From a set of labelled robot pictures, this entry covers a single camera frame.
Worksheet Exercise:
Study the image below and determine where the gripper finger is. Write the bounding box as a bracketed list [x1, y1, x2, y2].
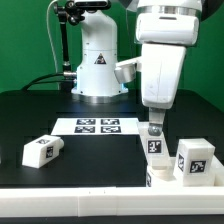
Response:
[148, 107, 165, 136]

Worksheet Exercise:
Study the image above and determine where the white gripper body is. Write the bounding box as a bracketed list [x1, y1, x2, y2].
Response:
[141, 44, 186, 109]

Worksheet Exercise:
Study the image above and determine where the white round stool seat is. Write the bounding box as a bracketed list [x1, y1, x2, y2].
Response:
[146, 157, 215, 188]

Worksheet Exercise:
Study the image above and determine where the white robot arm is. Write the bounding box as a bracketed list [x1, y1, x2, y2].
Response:
[74, 0, 202, 136]

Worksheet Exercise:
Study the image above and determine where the white fiducial marker sheet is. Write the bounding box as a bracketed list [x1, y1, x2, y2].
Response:
[51, 118, 139, 135]

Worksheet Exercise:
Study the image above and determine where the white L-shaped obstacle fence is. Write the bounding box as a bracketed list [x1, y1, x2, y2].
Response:
[0, 160, 224, 218]

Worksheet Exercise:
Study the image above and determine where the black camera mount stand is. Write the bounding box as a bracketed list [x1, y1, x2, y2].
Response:
[53, 0, 111, 88]

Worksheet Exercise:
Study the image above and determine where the white cable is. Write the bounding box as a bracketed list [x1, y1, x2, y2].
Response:
[45, 0, 60, 74]

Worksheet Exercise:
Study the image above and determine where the black cable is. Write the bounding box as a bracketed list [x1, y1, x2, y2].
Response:
[21, 72, 78, 91]

